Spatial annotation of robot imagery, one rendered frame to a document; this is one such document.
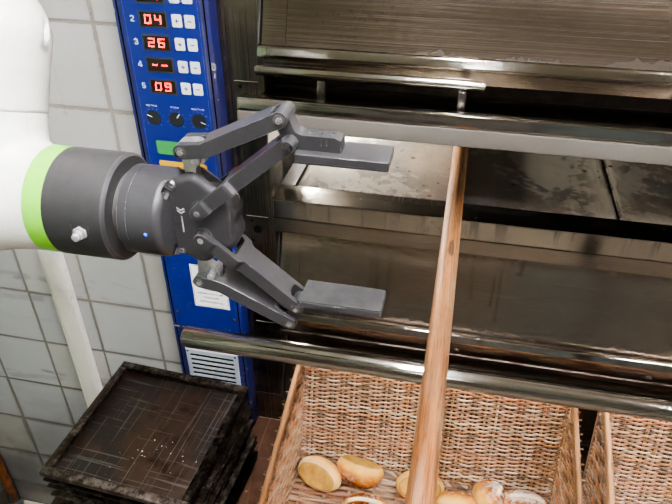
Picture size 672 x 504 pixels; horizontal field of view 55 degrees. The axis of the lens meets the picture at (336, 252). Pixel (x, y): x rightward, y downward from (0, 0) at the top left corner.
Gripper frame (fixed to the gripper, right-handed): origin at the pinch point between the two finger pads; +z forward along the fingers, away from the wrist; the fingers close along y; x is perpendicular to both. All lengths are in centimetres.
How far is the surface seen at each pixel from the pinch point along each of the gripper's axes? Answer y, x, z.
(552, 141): 8.4, -40.3, 17.7
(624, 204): 31, -67, 36
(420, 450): 28.4, -2.9, 5.6
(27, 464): 130, -55, -107
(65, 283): 57, -53, -74
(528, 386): 31.7, -18.1, 17.8
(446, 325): 28.3, -23.6, 6.9
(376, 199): 31, -59, -8
